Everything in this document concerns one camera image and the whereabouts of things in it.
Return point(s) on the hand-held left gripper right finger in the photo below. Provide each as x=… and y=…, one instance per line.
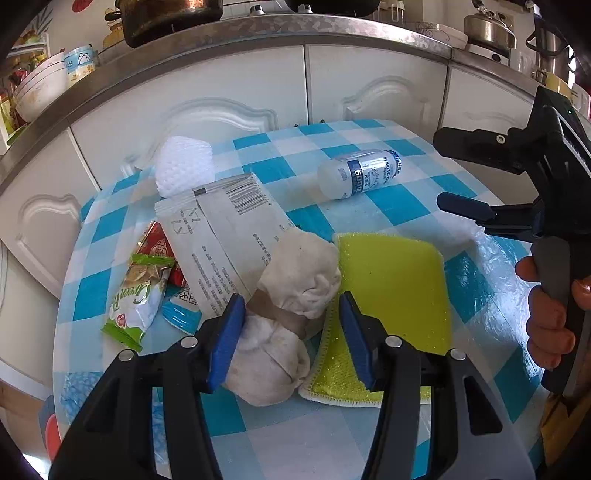
x=358, y=341

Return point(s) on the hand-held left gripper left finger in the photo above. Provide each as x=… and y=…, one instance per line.
x=226, y=344

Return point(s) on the blue white wrapper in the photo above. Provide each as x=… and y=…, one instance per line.
x=182, y=314

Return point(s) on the stack of white bowls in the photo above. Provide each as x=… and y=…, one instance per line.
x=41, y=87

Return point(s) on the white cabinet door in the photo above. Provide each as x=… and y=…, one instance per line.
x=378, y=83
x=194, y=87
x=41, y=221
x=485, y=97

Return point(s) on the blue white cartoon cup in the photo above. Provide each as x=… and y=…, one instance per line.
x=79, y=64

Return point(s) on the yellow sponge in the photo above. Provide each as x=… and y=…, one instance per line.
x=392, y=286

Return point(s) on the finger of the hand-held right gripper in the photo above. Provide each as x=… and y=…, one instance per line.
x=466, y=205
x=485, y=145

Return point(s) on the clear plastic bottle blue label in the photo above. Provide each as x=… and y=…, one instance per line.
x=360, y=173

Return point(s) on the steel kettle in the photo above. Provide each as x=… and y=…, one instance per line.
x=489, y=27

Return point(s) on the red stool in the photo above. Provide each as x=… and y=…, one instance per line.
x=53, y=436

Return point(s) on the person's right hand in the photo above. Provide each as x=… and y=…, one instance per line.
x=547, y=323

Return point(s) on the steel-edged kitchen counter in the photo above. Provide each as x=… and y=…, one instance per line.
x=277, y=30

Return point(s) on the red snack packet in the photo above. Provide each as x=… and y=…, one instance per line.
x=159, y=247

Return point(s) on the copper cooking pot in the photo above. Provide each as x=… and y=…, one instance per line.
x=171, y=21

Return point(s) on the white cloth bundle brown band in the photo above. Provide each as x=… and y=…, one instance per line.
x=300, y=272

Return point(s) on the grey paper package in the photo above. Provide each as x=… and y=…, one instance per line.
x=221, y=240

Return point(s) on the blue white checkered tablecloth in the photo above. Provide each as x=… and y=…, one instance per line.
x=415, y=152

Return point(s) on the white foam fruit net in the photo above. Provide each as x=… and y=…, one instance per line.
x=184, y=166

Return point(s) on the green white snack packet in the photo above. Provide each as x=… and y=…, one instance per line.
x=134, y=300

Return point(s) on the white patterned bowl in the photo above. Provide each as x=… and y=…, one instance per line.
x=438, y=33

